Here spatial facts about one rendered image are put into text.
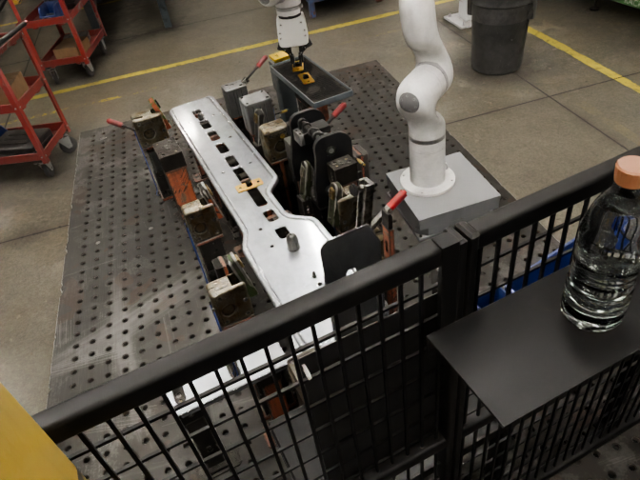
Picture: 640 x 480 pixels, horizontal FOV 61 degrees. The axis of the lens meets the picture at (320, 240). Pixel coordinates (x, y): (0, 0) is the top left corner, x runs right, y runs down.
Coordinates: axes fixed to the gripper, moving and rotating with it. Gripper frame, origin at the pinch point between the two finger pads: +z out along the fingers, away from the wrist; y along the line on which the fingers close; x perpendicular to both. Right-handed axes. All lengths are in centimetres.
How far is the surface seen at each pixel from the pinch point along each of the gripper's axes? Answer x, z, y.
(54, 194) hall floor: -122, 119, 183
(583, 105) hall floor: -146, 118, -180
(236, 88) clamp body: -12.0, 12.7, 25.0
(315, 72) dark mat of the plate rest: 7.5, 2.5, -6.0
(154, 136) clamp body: 2, 21, 57
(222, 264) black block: 79, 19, 23
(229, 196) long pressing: 50, 18, 24
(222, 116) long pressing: -2.0, 18.6, 31.0
